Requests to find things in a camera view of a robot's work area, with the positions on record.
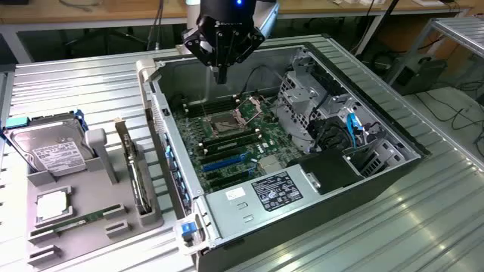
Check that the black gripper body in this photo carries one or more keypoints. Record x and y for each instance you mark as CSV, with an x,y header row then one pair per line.
x,y
227,14

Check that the gpu graphics card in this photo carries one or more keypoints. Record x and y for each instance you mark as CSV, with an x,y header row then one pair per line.
x,y
134,164

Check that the metal socket cover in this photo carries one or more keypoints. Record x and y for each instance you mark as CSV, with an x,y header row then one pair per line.
x,y
247,106

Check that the silver metal drive cage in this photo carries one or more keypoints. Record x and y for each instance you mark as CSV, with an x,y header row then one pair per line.
x,y
303,102

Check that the wooden desk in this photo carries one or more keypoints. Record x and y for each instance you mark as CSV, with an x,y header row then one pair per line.
x,y
114,11

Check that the cpu socket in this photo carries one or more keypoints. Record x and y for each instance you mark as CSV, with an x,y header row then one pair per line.
x,y
224,123

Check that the installed black ram stick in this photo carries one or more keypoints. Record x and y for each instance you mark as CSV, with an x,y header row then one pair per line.
x,y
231,146
227,139

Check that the green motherboard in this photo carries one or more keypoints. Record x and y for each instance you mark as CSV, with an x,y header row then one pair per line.
x,y
258,147

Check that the blue expansion slot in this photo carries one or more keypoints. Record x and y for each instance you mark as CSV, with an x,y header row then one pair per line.
x,y
224,163

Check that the silver chipset heatsink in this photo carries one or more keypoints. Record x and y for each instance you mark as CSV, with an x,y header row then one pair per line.
x,y
270,165

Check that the black box on floor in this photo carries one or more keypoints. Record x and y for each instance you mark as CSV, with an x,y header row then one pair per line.
x,y
419,76

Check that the black expansion slot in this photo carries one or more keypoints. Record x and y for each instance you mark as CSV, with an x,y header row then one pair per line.
x,y
231,179

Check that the hard disk with blue carrier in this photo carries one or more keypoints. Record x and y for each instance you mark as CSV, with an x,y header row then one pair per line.
x,y
50,147

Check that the silver power supply unit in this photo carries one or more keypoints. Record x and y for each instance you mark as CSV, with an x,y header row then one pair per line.
x,y
242,204

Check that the open black pc case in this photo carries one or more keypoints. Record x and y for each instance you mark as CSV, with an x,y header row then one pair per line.
x,y
378,181

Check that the blue case latch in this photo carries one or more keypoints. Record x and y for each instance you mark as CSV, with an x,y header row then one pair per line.
x,y
188,229

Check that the silver cpu chip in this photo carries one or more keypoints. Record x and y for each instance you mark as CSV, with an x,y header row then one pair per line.
x,y
52,207

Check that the green ram stick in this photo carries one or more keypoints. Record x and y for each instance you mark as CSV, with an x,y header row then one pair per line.
x,y
75,220

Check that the grey parts rack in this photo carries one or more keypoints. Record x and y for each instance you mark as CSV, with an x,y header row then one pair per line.
x,y
91,226

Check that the aluminium frame table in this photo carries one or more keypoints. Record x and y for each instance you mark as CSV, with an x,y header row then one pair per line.
x,y
450,31

